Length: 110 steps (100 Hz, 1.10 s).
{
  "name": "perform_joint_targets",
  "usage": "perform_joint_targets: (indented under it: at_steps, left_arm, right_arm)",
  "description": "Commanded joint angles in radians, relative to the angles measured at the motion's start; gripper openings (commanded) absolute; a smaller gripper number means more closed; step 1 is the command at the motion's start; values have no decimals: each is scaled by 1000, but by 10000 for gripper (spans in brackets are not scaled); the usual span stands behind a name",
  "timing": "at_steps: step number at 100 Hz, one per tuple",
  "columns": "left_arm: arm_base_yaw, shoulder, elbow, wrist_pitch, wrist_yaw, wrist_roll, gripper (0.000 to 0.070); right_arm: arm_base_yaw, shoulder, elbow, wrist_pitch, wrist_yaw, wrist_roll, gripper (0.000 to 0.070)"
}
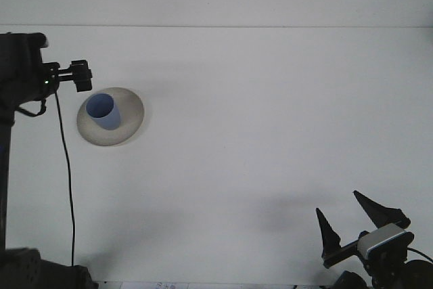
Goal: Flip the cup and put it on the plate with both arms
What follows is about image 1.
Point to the pale blue cup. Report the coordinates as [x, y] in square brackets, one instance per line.
[108, 119]

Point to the pale round plate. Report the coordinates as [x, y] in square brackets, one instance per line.
[126, 126]

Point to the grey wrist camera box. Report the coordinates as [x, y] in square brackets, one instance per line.
[40, 39]
[380, 237]

